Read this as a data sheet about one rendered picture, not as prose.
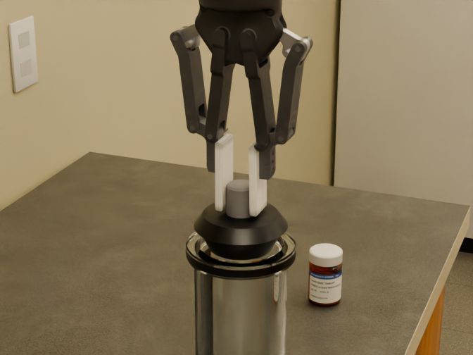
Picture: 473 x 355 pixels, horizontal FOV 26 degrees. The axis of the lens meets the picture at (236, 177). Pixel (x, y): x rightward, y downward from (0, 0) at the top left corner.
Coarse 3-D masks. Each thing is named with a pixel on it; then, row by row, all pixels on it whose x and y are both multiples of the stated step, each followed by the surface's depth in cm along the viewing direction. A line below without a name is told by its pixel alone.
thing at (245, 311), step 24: (192, 240) 101; (288, 240) 101; (216, 264) 96; (240, 264) 96; (264, 264) 96; (216, 288) 98; (240, 288) 97; (264, 288) 98; (216, 312) 99; (240, 312) 98; (264, 312) 99; (216, 336) 100; (240, 336) 99; (264, 336) 100
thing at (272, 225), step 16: (240, 192) 97; (208, 208) 100; (224, 208) 100; (240, 208) 98; (272, 208) 100; (208, 224) 97; (224, 224) 97; (240, 224) 97; (256, 224) 97; (272, 224) 97; (208, 240) 98; (224, 240) 96; (240, 240) 96; (256, 240) 96; (272, 240) 98; (224, 256) 98; (240, 256) 97; (256, 256) 98
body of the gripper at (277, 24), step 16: (208, 0) 89; (224, 0) 88; (240, 0) 88; (256, 0) 88; (272, 0) 89; (208, 16) 92; (224, 16) 92; (240, 16) 91; (256, 16) 91; (272, 16) 90; (208, 32) 93; (240, 32) 92; (256, 32) 91; (272, 32) 91; (208, 48) 94; (240, 48) 92; (272, 48) 92; (240, 64) 93
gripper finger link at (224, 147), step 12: (216, 144) 96; (228, 144) 98; (216, 156) 97; (228, 156) 98; (216, 168) 97; (228, 168) 98; (216, 180) 97; (228, 180) 99; (216, 192) 98; (216, 204) 98
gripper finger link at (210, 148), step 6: (204, 120) 97; (204, 126) 97; (198, 132) 97; (204, 132) 97; (222, 132) 98; (204, 138) 97; (210, 144) 97; (210, 150) 97; (210, 156) 98; (210, 162) 98; (210, 168) 98
